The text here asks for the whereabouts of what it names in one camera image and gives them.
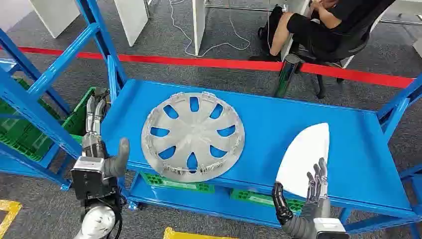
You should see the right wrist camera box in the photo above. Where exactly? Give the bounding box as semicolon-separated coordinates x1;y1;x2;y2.
313;218;349;239

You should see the silver wheel hubcap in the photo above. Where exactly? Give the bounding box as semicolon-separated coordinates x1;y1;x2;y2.
141;91;246;183

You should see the white desk panel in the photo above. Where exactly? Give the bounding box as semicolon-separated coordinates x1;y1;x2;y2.
192;0;208;56
113;0;150;47
29;0;82;39

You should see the white cable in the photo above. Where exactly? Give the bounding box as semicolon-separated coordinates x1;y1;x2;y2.
169;0;252;57

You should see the black office chair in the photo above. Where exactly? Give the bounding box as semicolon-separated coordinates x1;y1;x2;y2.
290;0;396;100

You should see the green plastic crate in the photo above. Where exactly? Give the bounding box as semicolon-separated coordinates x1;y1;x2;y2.
230;188;306;214
0;76;97;162
140;171;215;194

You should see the grey metal desk crossbar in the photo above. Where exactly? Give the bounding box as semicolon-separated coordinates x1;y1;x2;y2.
204;3;288;13

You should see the white curved plastic panel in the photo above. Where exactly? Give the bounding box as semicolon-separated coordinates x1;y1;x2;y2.
275;122;330;199

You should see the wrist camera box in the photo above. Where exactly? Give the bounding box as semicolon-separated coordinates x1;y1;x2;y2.
313;218;349;239
71;156;107;200

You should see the seated person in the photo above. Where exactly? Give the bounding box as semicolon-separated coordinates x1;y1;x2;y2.
268;0;395;57

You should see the black bag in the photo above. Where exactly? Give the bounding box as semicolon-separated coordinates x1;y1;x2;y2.
257;4;285;57

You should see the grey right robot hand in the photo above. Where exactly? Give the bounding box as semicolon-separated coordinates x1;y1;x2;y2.
271;157;331;239

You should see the blue metal shelf cart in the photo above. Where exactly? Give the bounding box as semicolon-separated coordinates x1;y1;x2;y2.
100;55;422;237

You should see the blue metal storage rack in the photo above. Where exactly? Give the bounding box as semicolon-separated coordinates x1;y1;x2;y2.
0;0;127;192

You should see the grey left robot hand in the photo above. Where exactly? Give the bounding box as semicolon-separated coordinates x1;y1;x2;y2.
82;88;130;179

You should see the chrome post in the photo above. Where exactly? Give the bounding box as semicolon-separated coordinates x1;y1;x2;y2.
274;53;301;99

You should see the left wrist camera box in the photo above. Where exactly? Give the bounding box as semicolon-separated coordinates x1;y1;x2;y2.
71;156;107;200

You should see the yellow floor tape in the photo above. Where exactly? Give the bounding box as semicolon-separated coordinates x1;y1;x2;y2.
164;227;238;239
0;199;23;239

